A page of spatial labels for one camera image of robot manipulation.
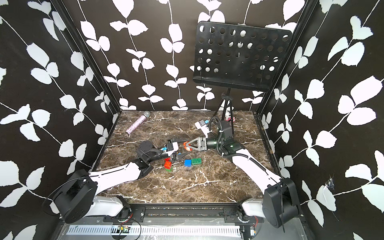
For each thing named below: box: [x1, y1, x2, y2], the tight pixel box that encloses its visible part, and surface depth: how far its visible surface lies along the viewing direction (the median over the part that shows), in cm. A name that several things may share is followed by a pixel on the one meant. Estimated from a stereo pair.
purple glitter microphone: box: [125, 111, 151, 135], surface depth 113 cm
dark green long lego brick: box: [191, 158, 202, 165], surface depth 95 cm
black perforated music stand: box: [193, 21, 293, 132], surface depth 65 cm
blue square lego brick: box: [184, 159, 192, 167], surface depth 92 cm
